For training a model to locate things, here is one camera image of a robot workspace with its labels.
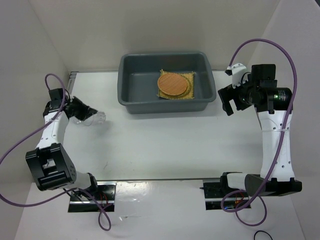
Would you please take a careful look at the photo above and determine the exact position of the round orange woven plate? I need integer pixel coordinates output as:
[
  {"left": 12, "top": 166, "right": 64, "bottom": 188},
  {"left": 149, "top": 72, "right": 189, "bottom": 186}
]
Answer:
[{"left": 157, "top": 73, "right": 188, "bottom": 96}]

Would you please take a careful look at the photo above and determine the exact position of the clear plastic cup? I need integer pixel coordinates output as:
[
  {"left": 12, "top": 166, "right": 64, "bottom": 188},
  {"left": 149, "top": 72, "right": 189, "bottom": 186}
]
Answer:
[{"left": 72, "top": 111, "right": 106, "bottom": 127}]

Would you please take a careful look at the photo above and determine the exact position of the black cable loop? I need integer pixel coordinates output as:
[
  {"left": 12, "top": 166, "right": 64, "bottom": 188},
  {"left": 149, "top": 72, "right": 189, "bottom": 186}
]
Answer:
[{"left": 253, "top": 230, "right": 273, "bottom": 240}]

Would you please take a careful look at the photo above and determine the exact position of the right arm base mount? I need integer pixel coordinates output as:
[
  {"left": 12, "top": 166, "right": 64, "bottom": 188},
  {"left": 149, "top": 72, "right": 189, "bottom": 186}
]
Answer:
[{"left": 200, "top": 178, "right": 249, "bottom": 211}]

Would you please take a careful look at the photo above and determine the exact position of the grey plastic bin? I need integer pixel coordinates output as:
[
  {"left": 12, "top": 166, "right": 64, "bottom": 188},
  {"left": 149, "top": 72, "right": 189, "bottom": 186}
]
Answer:
[{"left": 117, "top": 51, "right": 217, "bottom": 114}]

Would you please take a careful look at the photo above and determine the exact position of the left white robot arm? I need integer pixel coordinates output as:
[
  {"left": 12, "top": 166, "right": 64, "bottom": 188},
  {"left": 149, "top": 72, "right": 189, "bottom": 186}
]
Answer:
[{"left": 25, "top": 96, "right": 100, "bottom": 200}]

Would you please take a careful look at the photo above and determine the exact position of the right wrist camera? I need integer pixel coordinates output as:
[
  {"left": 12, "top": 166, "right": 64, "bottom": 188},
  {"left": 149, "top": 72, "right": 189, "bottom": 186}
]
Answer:
[{"left": 251, "top": 64, "right": 276, "bottom": 83}]

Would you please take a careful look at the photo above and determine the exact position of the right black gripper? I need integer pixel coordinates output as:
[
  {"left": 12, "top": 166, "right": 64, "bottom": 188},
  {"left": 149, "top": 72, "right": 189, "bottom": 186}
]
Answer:
[{"left": 218, "top": 73, "right": 259, "bottom": 115}]

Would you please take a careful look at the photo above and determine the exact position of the square bamboo mat tray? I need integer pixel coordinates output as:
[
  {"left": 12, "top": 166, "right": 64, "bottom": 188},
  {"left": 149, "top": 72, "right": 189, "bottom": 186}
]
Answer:
[{"left": 157, "top": 69, "right": 195, "bottom": 100}]

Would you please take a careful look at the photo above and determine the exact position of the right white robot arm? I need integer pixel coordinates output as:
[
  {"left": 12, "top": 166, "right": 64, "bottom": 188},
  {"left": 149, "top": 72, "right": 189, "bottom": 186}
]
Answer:
[{"left": 218, "top": 83, "right": 302, "bottom": 197}]

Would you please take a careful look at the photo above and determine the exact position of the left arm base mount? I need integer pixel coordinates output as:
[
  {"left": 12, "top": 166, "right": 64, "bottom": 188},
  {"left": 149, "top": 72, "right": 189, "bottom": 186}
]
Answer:
[{"left": 67, "top": 181, "right": 117, "bottom": 213}]

